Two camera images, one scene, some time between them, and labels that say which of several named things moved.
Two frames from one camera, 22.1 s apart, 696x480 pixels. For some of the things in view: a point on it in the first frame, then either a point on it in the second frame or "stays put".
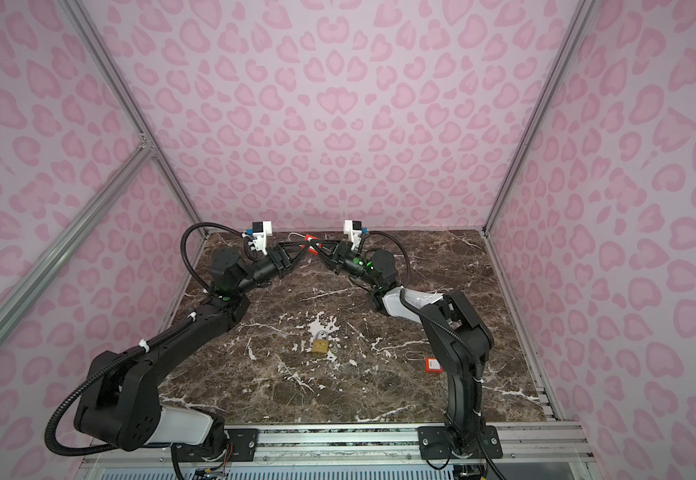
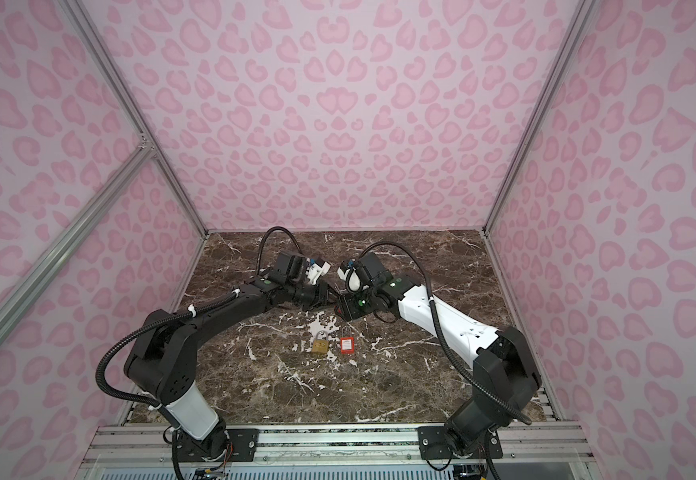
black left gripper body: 275,262 -> 314,296
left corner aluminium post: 95,43 stays put
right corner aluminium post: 539,111 stays put
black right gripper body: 348,262 -> 357,304
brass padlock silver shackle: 320,345 stays put
